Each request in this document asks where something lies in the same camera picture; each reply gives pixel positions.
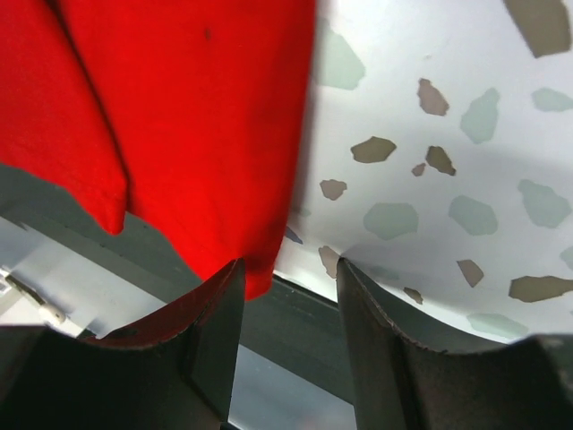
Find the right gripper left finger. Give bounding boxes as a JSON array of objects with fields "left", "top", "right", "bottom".
[{"left": 1, "top": 260, "right": 245, "bottom": 429}]

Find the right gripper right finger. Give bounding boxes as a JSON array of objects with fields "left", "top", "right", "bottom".
[{"left": 337, "top": 259, "right": 572, "bottom": 429}]

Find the red t shirt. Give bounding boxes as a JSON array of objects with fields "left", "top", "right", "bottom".
[{"left": 1, "top": 1, "right": 316, "bottom": 299}]

